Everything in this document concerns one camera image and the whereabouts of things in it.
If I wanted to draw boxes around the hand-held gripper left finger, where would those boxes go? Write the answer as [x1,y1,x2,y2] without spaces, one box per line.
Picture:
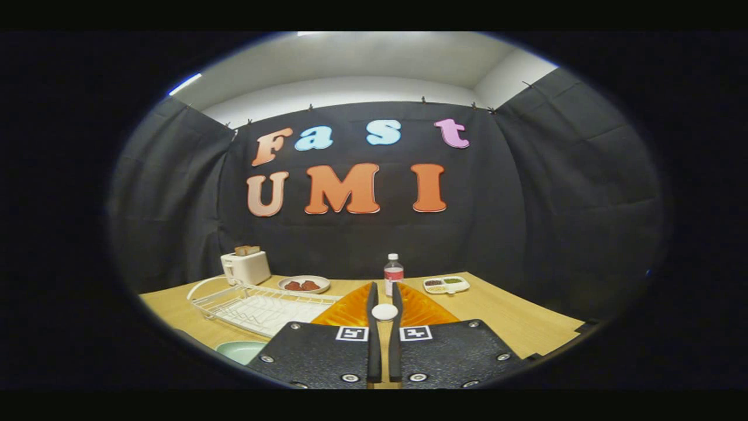
[247,281,383,389]

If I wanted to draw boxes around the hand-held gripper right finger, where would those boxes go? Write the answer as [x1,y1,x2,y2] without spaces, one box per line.
[389,281,530,389]

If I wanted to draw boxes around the white wire dish rack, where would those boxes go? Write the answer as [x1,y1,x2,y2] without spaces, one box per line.
[187,275,342,339]

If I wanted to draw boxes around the pale green plate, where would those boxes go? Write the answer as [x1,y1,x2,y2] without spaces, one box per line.
[215,341,268,366]

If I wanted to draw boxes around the white plate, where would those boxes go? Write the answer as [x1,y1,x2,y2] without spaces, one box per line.
[278,275,331,294]

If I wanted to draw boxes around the white divided dish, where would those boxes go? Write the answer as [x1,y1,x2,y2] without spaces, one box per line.
[423,275,470,295]

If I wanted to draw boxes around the clear plastic bottle red label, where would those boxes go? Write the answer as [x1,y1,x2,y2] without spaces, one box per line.
[384,253,404,297]

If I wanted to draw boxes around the black backdrop cloth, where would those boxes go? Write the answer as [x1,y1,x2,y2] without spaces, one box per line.
[108,67,664,322]

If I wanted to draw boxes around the white toaster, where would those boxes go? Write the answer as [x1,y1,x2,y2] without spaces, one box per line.
[220,251,272,286]

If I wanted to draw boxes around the row of backdrop clips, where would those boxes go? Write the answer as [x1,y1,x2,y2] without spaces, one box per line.
[225,81,535,127]

